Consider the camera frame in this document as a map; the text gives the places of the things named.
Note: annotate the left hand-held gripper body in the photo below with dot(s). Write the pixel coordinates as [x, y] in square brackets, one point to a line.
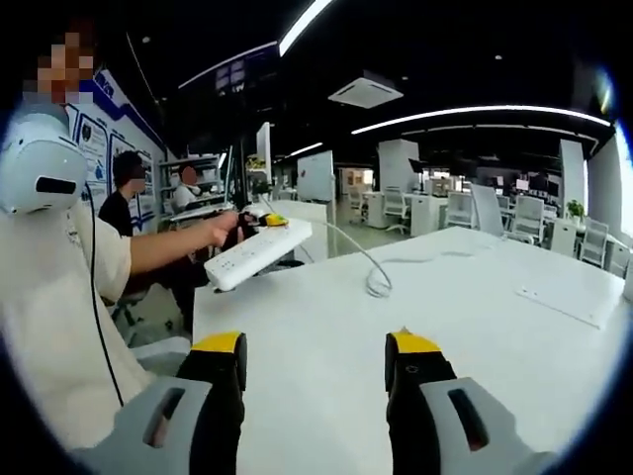
[247, 225]

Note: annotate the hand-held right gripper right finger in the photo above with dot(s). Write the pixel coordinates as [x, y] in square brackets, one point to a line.
[435, 425]

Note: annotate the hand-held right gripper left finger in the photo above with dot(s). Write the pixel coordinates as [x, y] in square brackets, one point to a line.
[198, 425]

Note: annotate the white power strip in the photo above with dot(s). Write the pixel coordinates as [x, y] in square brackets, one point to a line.
[257, 255]

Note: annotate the long ceiling light strip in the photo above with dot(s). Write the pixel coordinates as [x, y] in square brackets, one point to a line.
[301, 27]
[479, 116]

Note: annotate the person's left hand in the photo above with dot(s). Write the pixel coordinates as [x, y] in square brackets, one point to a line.
[222, 230]

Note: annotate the white whiteboard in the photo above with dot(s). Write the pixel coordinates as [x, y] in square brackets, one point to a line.
[315, 175]

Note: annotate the metal shelf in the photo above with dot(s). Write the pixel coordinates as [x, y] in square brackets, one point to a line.
[168, 173]

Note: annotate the white table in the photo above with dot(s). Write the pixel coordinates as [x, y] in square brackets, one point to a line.
[321, 321]

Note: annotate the ceiling air conditioner vent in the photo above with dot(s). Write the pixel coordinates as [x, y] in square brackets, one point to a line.
[366, 91]

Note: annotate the white flat plate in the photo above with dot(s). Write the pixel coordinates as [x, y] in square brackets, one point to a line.
[569, 304]

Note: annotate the operator in beige shirt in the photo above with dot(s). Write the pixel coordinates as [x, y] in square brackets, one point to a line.
[49, 321]

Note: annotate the white tilted board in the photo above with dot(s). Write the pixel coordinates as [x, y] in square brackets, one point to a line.
[487, 210]

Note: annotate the white chest device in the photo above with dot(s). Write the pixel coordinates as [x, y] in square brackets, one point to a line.
[39, 163]

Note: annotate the row of white office chairs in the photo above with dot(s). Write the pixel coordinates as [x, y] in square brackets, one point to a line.
[524, 220]

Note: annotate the potted green plant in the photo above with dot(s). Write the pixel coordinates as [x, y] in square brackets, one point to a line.
[574, 209]

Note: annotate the wall display screens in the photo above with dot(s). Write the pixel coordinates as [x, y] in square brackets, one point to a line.
[244, 71]

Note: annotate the blue and white wall poster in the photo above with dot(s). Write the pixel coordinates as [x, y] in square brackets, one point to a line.
[114, 143]

